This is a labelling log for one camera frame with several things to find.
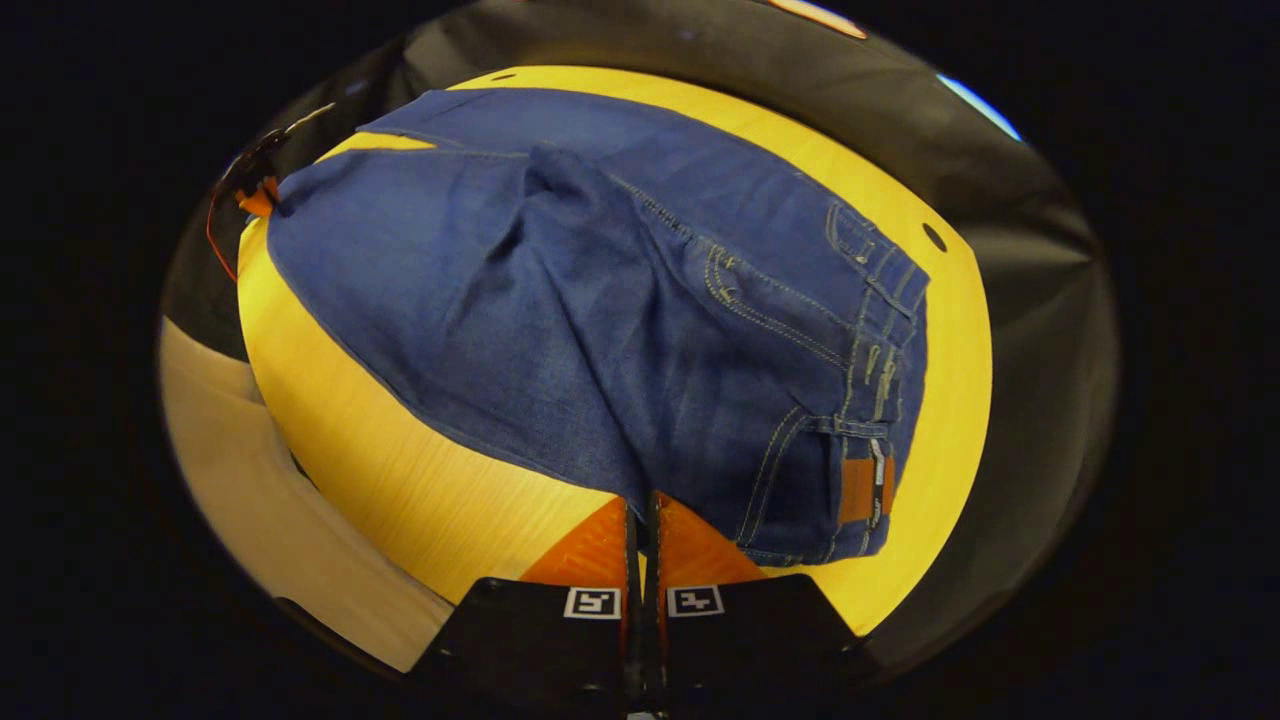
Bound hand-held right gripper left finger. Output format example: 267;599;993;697
415;497;641;716

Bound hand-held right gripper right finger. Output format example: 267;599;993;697
645;490;871;716

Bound black backdrop cloth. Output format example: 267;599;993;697
160;0;1121;681

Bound blue denim jeans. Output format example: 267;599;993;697
265;88;931;569

